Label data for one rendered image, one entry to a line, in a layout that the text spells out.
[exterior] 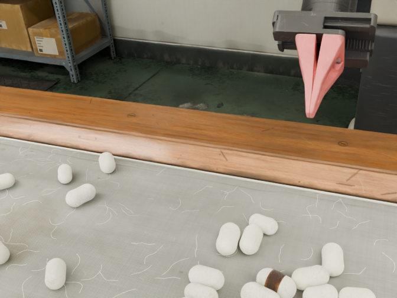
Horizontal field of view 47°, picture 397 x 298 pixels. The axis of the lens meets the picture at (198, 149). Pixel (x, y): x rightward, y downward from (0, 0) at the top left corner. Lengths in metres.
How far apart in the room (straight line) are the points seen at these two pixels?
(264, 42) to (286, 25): 2.15
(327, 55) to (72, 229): 0.33
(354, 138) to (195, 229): 0.24
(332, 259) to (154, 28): 2.56
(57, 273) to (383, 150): 0.40
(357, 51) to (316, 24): 0.06
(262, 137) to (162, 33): 2.32
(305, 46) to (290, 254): 0.21
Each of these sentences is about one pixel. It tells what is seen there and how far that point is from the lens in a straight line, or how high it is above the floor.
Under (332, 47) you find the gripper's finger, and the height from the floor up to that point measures 0.92.
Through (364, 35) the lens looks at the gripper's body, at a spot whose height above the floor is 0.92.
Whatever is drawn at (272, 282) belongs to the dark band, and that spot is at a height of 0.76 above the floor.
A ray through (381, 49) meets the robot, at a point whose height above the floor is 0.63.
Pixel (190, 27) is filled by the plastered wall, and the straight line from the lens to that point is 2.78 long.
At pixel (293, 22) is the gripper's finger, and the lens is 0.48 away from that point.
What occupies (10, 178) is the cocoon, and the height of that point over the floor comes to 0.75.
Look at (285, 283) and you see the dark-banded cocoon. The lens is 0.42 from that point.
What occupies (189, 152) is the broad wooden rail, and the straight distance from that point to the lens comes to 0.59.
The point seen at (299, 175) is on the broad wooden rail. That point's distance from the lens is 0.56.
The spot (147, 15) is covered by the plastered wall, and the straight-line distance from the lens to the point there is 2.91.
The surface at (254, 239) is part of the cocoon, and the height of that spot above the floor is 0.76.
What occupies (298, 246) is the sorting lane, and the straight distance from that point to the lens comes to 0.48.
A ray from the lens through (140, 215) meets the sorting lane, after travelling 0.53.
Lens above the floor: 1.08
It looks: 33 degrees down
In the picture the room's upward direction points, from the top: 4 degrees counter-clockwise
